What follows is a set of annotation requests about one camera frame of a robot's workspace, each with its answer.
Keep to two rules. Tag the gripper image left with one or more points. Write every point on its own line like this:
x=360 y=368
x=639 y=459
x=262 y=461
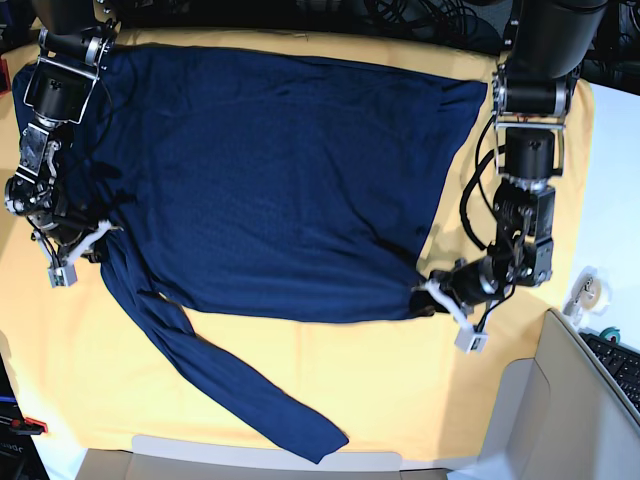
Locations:
x=64 y=240

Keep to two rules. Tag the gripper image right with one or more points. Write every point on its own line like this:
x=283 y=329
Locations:
x=483 y=281

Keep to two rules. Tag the dark blue long-sleeve shirt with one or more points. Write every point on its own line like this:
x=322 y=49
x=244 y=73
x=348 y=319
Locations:
x=265 y=186

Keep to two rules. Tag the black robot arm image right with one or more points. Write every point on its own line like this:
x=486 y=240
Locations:
x=532 y=94

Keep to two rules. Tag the yellow table cloth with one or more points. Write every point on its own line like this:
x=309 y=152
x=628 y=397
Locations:
x=77 y=361

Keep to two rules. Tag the clear tape dispenser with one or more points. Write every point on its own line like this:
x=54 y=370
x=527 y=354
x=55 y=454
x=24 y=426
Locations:
x=590 y=294

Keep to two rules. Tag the cardboard box right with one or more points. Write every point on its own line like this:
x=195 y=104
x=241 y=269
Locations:
x=560 y=416

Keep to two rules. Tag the green tape roll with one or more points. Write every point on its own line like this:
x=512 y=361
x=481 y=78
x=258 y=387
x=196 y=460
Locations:
x=611 y=334

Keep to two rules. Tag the red clamp bottom left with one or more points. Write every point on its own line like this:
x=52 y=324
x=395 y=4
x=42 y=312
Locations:
x=27 y=427

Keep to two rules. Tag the red clamp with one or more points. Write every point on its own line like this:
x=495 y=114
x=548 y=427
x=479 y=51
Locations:
x=27 y=427
x=5 y=81

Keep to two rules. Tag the red clamp top left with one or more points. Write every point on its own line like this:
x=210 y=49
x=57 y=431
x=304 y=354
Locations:
x=5 y=81

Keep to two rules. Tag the black keyboard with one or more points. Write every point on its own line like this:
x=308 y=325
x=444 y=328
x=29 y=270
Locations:
x=621 y=363

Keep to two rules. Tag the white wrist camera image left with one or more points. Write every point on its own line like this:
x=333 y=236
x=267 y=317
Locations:
x=64 y=276

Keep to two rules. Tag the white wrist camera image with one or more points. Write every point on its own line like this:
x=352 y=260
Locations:
x=64 y=276
x=469 y=341

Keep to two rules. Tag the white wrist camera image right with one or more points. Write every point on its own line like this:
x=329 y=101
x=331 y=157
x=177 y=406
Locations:
x=469 y=341

